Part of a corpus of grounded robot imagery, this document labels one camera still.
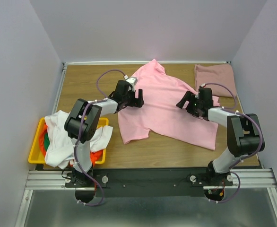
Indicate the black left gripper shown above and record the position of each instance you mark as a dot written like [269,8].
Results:
[133,99]

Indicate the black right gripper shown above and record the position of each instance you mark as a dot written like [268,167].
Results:
[190,104]

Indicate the light pink t-shirt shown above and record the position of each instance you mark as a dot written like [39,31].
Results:
[159,113]

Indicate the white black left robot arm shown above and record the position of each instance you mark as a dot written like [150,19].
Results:
[82,122]

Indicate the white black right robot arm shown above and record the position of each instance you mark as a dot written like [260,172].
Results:
[244,136]

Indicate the folded dusty pink t-shirt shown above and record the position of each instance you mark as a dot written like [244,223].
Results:
[221,74]

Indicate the orange t-shirt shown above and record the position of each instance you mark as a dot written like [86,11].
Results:
[60,151]

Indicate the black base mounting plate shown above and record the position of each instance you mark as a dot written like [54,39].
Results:
[100,184]

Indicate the white t-shirt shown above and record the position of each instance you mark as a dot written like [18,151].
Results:
[57,120]

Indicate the green t-shirt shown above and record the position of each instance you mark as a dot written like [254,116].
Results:
[46,142]

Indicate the yellow plastic bin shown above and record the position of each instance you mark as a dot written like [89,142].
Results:
[36,157]

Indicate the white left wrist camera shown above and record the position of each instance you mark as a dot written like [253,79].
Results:
[132,82]

